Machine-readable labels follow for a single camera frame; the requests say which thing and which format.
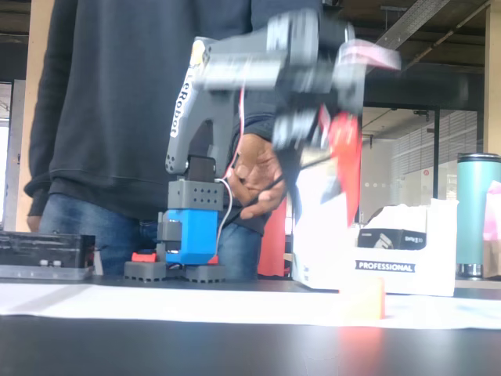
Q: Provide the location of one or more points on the black sleeved right forearm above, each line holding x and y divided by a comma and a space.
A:
39, 176

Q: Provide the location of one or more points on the black white cardboard box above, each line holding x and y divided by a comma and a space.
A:
395, 239
313, 184

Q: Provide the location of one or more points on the teal thermos flask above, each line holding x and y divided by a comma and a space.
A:
475, 203

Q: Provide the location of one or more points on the white paper sheet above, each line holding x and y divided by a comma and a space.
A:
195, 301

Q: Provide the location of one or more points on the orange wooden cube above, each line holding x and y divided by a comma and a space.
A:
364, 299

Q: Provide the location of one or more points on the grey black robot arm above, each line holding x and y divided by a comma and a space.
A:
195, 235

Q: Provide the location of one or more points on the blue denim jeans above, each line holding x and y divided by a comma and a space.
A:
78, 235

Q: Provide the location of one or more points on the person's right hand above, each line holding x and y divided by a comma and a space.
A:
34, 222

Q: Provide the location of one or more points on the black electronics case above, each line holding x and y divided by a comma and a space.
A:
43, 250

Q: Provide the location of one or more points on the red standing banner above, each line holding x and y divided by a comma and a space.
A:
274, 243

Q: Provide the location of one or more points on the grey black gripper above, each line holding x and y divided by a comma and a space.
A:
346, 146

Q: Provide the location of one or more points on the person in dark hoodie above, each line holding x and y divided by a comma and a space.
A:
117, 98

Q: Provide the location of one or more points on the pink paper bag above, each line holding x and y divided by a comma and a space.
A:
494, 215

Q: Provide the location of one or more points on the person's left hand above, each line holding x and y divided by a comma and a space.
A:
258, 176

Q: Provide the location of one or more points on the white cardboard napkin box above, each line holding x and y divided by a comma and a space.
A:
391, 280

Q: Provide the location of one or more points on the black sleeved left forearm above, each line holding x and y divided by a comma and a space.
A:
258, 117

